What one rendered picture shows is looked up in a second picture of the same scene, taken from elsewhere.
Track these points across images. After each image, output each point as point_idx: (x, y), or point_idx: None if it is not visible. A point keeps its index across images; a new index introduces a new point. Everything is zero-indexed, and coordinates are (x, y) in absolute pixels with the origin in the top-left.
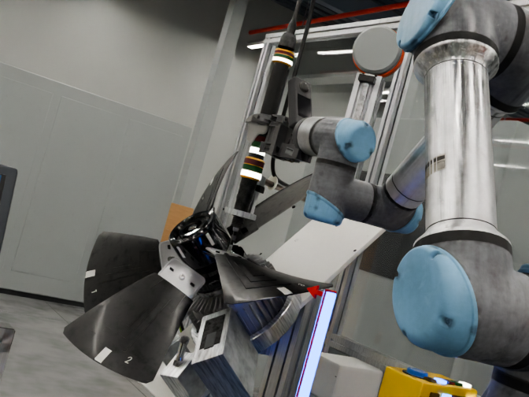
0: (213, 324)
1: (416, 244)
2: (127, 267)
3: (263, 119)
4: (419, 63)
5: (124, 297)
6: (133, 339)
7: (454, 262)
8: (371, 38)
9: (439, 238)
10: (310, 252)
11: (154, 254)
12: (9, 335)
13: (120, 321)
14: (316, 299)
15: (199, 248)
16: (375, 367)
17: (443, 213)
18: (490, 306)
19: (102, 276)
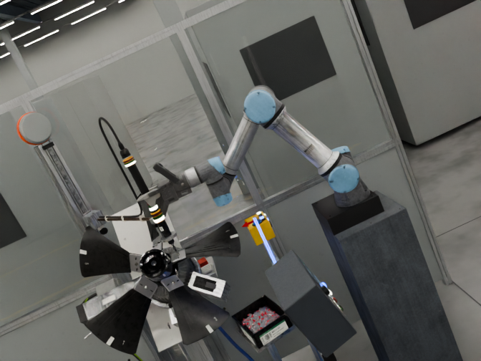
0: (200, 282)
1: (328, 170)
2: (129, 314)
3: (161, 190)
4: (273, 124)
5: (179, 309)
6: (205, 314)
7: (348, 165)
8: (28, 124)
9: (336, 163)
10: (144, 235)
11: (137, 294)
12: None
13: (193, 315)
14: None
15: (169, 265)
16: None
17: (326, 157)
18: (356, 167)
19: (119, 333)
